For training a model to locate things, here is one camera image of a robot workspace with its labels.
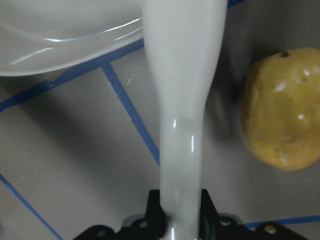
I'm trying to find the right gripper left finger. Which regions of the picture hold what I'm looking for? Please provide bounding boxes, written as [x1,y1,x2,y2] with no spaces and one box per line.
[145,189,169,240]

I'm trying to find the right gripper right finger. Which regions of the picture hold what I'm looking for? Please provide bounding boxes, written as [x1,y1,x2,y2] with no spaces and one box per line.
[198,189,220,240]

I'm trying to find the beige hand brush black bristles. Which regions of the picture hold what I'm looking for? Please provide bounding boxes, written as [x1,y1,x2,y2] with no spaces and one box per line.
[142,0,228,240]

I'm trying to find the beige plastic dustpan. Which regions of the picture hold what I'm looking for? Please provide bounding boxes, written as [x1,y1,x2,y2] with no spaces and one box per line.
[0,0,143,77]

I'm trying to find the yellow potato toy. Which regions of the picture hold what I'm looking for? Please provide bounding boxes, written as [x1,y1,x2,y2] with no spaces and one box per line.
[241,48,320,171]

